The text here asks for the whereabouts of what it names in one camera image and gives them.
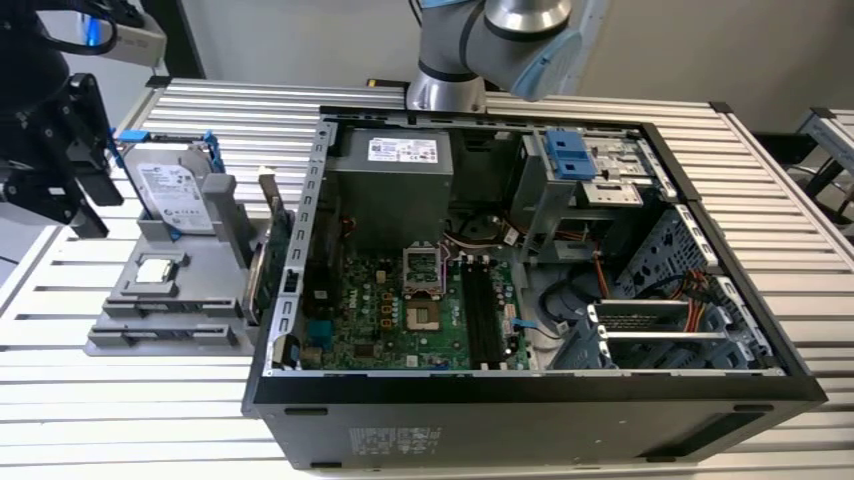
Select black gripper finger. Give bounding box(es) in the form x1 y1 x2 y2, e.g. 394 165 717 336
0 159 112 240
62 73 125 207

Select RAM stick with black chips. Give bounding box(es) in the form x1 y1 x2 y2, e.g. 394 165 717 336
104 297 238 309
90 323 236 339

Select RAM slot with white clips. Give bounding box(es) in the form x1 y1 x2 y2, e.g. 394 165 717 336
469 257 489 369
485 257 507 369

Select hard disk in blue carrier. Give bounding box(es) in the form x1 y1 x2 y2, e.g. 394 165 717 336
105 128 225 241

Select silver CPU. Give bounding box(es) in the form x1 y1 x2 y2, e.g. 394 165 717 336
132 258 178 286

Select grey parts rack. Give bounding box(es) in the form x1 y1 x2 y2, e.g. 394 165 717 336
82 172 268 357

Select green graphics card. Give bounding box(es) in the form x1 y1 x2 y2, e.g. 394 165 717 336
242 164 298 327

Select grey power supply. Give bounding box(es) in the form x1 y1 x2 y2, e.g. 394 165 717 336
324 127 456 254

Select metal socket cover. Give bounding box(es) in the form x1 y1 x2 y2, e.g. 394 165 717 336
399 241 447 297

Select CPU socket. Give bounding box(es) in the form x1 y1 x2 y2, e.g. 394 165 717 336
401 298 447 332

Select green motherboard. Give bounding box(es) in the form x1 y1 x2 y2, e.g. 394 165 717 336
296 249 535 372

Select grey metal drive cage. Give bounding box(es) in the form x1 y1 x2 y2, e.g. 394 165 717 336
511 127 661 264

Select blue plastic drive latch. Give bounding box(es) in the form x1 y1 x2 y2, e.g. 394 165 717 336
541 130 591 182

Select black PC case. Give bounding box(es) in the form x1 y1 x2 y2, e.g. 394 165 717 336
238 102 828 471

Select perforated metal disk bay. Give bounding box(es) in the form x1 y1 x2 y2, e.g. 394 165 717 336
552 297 761 372

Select black camera cable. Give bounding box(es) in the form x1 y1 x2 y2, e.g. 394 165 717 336
36 0 120 57

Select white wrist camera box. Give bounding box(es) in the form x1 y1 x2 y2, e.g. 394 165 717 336
105 14 168 67

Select black vertical post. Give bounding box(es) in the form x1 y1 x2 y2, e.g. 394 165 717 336
158 0 206 81

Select power supply wire bundle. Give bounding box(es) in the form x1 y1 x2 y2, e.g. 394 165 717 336
440 214 529 254

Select thick black cable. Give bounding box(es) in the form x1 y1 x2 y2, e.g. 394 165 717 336
537 277 592 339

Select orange wires with black plug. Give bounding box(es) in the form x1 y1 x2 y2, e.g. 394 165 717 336
557 225 611 304

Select orange red yellow wire bundle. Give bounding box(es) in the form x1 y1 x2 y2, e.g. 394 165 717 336
677 269 712 335

